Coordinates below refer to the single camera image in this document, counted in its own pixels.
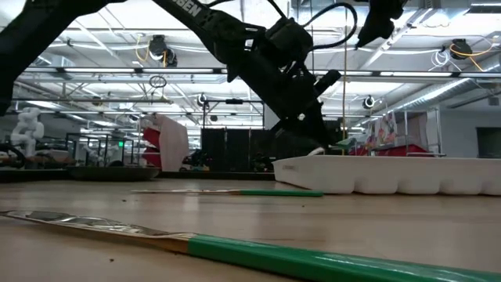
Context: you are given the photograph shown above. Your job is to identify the dark grey round plate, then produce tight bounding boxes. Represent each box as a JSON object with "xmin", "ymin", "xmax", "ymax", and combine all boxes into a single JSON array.
[{"xmin": 66, "ymin": 166, "xmax": 161, "ymax": 183}]

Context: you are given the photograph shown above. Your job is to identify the long red bin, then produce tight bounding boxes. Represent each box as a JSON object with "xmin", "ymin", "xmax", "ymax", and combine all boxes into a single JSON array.
[{"xmin": 348, "ymin": 143, "xmax": 431, "ymax": 158}]

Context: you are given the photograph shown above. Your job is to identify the white square pillar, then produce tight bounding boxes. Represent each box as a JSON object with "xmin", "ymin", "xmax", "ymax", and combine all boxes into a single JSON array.
[{"xmin": 264, "ymin": 103, "xmax": 281, "ymax": 131}]

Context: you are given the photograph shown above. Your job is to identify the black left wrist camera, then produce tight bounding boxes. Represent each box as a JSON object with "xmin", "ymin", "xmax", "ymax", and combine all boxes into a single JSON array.
[{"xmin": 265, "ymin": 16, "xmax": 315, "ymax": 64}]

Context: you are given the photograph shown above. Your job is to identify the white leaning board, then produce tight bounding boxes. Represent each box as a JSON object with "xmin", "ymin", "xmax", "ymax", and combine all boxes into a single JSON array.
[{"xmin": 154, "ymin": 114, "xmax": 191, "ymax": 173}]

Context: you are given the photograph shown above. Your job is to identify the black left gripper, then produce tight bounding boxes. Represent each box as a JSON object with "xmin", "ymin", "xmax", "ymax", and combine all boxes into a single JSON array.
[{"xmin": 233, "ymin": 57, "xmax": 343, "ymax": 158}]

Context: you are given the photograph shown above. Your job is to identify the white plastic cutlery tray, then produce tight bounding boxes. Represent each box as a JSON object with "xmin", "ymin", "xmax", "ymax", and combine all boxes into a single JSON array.
[{"xmin": 272, "ymin": 154, "xmax": 501, "ymax": 196}]

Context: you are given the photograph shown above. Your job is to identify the black partition wall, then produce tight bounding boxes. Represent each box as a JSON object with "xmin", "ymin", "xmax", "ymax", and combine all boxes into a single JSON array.
[{"xmin": 200, "ymin": 128, "xmax": 291, "ymax": 174}]

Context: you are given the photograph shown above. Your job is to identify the distant cluttered workbench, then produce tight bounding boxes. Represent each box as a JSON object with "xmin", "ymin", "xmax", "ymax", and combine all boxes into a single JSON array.
[{"xmin": 0, "ymin": 150, "xmax": 79, "ymax": 170}]

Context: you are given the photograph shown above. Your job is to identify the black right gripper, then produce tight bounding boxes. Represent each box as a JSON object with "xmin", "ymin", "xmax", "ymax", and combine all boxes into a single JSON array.
[{"xmin": 355, "ymin": 0, "xmax": 409, "ymax": 49}]

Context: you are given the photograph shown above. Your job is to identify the dark wall window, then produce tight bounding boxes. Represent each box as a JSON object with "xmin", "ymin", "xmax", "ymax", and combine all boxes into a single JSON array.
[{"xmin": 476, "ymin": 127, "xmax": 501, "ymax": 160}]

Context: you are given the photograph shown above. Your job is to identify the colourful hanging posters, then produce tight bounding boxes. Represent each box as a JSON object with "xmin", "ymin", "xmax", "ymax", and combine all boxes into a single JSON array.
[{"xmin": 363, "ymin": 111, "xmax": 398, "ymax": 149}]

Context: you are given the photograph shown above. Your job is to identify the black metal cage frame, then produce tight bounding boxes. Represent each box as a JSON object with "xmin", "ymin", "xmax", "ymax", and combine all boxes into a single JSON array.
[{"xmin": 64, "ymin": 132, "xmax": 136, "ymax": 168}]

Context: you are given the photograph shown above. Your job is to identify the red storage bin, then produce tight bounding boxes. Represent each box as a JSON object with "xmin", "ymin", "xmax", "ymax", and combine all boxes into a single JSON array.
[{"xmin": 140, "ymin": 127, "xmax": 162, "ymax": 169}]

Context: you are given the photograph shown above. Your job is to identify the grey metal rack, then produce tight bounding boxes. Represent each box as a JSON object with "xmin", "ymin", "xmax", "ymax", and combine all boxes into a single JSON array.
[{"xmin": 402, "ymin": 107, "xmax": 446, "ymax": 159}]

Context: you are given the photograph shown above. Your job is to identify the tall black cabinet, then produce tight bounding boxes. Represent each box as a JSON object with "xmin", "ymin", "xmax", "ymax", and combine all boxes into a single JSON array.
[{"xmin": 327, "ymin": 119, "xmax": 346, "ymax": 148}]

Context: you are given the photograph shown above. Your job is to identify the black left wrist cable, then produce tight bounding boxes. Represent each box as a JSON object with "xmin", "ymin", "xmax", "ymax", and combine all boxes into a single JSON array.
[{"xmin": 265, "ymin": 0, "xmax": 359, "ymax": 52}]

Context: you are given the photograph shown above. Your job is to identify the black metal stand frame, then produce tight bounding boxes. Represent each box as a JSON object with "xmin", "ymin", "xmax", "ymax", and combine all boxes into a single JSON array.
[{"xmin": 202, "ymin": 98, "xmax": 265, "ymax": 130}]

